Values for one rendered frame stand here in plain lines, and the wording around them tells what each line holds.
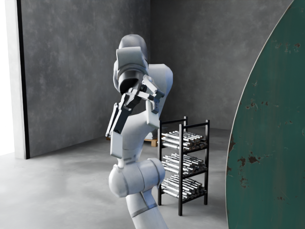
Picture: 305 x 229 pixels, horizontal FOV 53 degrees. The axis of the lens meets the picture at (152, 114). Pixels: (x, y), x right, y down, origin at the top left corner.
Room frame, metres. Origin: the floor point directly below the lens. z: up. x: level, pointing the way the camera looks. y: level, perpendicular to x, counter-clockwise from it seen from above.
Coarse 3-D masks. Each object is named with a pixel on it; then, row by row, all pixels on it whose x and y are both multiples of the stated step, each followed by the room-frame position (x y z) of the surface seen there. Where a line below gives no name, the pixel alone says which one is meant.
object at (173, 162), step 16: (160, 128) 3.22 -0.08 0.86; (208, 128) 3.24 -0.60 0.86; (160, 144) 3.22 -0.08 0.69; (176, 144) 3.15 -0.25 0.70; (192, 144) 3.09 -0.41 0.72; (208, 144) 3.24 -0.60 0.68; (160, 160) 3.22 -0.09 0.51; (176, 160) 3.15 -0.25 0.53; (192, 160) 3.15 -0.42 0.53; (208, 160) 3.25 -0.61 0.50; (176, 176) 3.37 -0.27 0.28; (160, 192) 3.22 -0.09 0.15; (176, 192) 3.10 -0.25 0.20; (192, 192) 3.07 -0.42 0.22
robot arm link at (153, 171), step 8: (144, 160) 1.14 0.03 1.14; (152, 160) 1.13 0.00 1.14; (144, 168) 1.09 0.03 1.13; (152, 168) 1.10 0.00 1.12; (160, 168) 1.11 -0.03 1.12; (144, 176) 1.07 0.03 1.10; (152, 176) 1.09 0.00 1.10; (160, 176) 1.10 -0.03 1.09; (144, 184) 1.07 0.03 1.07; (152, 184) 1.10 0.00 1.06; (144, 192) 1.10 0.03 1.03; (128, 200) 1.12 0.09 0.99; (136, 200) 1.10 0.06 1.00; (144, 200) 1.10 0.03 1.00; (152, 200) 1.12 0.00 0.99; (128, 208) 1.12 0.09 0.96; (136, 208) 1.09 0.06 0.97; (144, 208) 1.08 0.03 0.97
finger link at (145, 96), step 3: (129, 90) 0.78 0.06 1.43; (132, 90) 0.77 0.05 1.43; (135, 90) 0.76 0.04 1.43; (138, 90) 0.75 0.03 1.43; (132, 93) 0.77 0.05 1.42; (135, 93) 0.75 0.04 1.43; (138, 93) 0.75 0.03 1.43; (141, 93) 0.74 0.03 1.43; (144, 93) 0.73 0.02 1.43; (141, 96) 0.73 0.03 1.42; (144, 96) 0.72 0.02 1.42; (147, 96) 0.69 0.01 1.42; (150, 96) 0.69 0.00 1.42; (144, 99) 0.76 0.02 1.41; (147, 99) 0.71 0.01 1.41; (150, 99) 0.69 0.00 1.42
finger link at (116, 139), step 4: (112, 132) 0.75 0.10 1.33; (112, 136) 0.74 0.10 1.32; (116, 136) 0.75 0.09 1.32; (120, 136) 0.76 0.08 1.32; (112, 140) 0.73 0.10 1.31; (116, 140) 0.74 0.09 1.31; (120, 140) 0.75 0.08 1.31; (112, 144) 0.72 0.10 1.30; (116, 144) 0.73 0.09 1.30; (120, 144) 0.74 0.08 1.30; (112, 148) 0.71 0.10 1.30; (116, 148) 0.72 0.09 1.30; (120, 148) 0.73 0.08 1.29; (112, 152) 0.70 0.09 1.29; (116, 152) 0.71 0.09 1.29; (120, 152) 0.72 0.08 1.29; (116, 156) 0.71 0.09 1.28; (120, 156) 0.71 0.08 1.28
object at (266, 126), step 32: (288, 32) 0.38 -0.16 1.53; (256, 64) 0.40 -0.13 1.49; (288, 64) 0.38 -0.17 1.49; (256, 96) 0.40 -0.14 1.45; (288, 96) 0.38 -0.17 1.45; (256, 128) 0.40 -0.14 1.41; (288, 128) 0.38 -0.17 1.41; (256, 160) 0.40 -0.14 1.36; (288, 160) 0.38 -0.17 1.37; (256, 192) 0.40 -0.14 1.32; (288, 192) 0.38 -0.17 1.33; (256, 224) 0.40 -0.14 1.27; (288, 224) 0.38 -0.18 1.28
